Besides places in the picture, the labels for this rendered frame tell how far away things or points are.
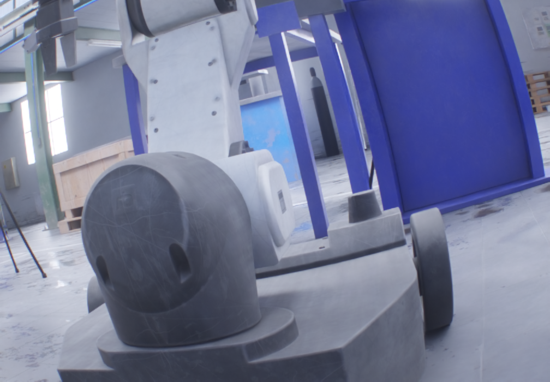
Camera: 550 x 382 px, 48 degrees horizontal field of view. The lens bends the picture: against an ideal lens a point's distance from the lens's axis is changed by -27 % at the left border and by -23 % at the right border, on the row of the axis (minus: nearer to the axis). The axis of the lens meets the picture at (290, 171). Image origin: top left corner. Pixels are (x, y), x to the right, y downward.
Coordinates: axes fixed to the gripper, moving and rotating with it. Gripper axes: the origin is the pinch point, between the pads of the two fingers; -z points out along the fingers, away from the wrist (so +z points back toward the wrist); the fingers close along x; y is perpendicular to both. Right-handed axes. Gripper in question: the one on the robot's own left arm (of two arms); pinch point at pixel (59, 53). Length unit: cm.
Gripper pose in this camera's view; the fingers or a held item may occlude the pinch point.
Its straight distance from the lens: 111.0
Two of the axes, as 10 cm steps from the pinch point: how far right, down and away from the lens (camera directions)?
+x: 0.4, -2.4, 9.7
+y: -9.7, 2.2, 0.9
